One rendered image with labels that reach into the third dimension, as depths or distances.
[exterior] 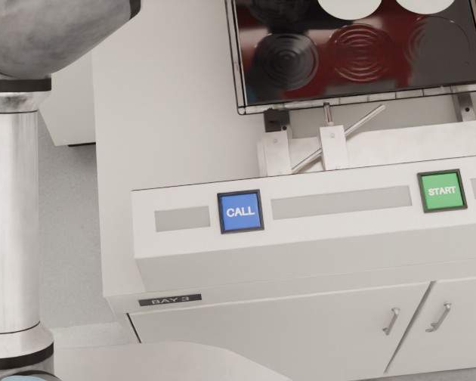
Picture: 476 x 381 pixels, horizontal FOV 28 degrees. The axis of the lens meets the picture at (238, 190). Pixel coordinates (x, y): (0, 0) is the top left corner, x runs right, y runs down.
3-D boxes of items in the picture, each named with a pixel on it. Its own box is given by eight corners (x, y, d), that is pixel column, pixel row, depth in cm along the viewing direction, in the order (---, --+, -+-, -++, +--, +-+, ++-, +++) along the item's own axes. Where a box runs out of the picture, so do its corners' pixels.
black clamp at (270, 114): (263, 117, 136) (263, 108, 133) (278, 116, 136) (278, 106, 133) (266, 139, 134) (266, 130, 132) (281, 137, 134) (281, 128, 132)
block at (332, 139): (317, 135, 134) (319, 126, 132) (341, 133, 135) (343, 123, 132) (326, 187, 131) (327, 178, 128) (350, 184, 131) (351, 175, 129)
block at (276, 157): (261, 141, 134) (261, 131, 132) (285, 139, 134) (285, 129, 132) (268, 193, 131) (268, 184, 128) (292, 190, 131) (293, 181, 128)
